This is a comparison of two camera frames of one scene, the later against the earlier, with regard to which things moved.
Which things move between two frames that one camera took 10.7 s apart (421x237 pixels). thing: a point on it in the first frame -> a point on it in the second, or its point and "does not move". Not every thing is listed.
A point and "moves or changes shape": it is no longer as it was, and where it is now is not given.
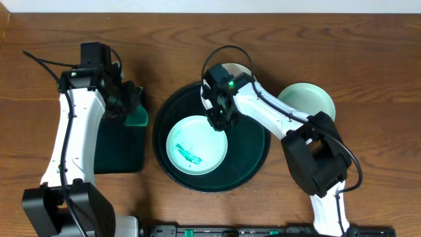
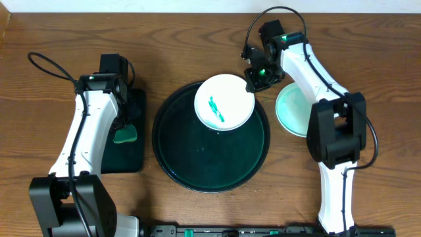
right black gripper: [217, 124] -> [252, 84]
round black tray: [248, 144] does not move
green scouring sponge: [140, 117] -> [128, 134]
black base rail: [266, 230] does not move
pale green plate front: [195, 147] -> [293, 110]
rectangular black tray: [119, 147] does not move
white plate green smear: [233, 68] moves or changes shape
